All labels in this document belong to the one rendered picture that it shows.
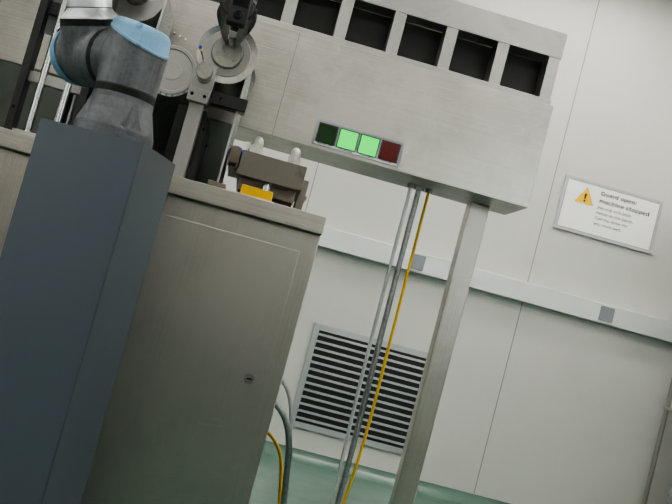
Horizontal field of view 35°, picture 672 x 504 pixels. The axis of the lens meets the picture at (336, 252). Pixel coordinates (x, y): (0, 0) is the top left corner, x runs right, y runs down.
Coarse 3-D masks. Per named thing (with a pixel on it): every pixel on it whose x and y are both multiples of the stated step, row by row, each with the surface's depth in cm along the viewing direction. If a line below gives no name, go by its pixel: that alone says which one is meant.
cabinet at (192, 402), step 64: (0, 192) 224; (192, 256) 227; (256, 256) 229; (192, 320) 227; (256, 320) 228; (128, 384) 225; (192, 384) 226; (256, 384) 227; (128, 448) 224; (192, 448) 225; (256, 448) 227
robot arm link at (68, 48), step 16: (80, 0) 201; (96, 0) 201; (64, 16) 201; (80, 16) 200; (96, 16) 200; (112, 16) 203; (64, 32) 202; (80, 32) 200; (96, 32) 200; (64, 48) 203; (80, 48) 200; (64, 64) 204; (80, 64) 200; (80, 80) 204
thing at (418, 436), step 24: (480, 216) 311; (480, 240) 311; (456, 264) 309; (456, 288) 309; (456, 312) 309; (432, 336) 313; (456, 336) 309; (432, 360) 307; (432, 384) 307; (432, 408) 307; (408, 432) 309; (408, 456) 305; (408, 480) 305
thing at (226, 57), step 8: (216, 48) 254; (224, 48) 255; (232, 48) 255; (240, 48) 255; (216, 56) 254; (224, 56) 255; (232, 56) 255; (240, 56) 255; (224, 64) 254; (232, 64) 254
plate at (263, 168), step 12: (252, 156) 252; (264, 156) 253; (240, 168) 252; (252, 168) 252; (264, 168) 253; (276, 168) 253; (288, 168) 253; (300, 168) 253; (264, 180) 252; (276, 180) 253; (288, 180) 253; (300, 180) 253
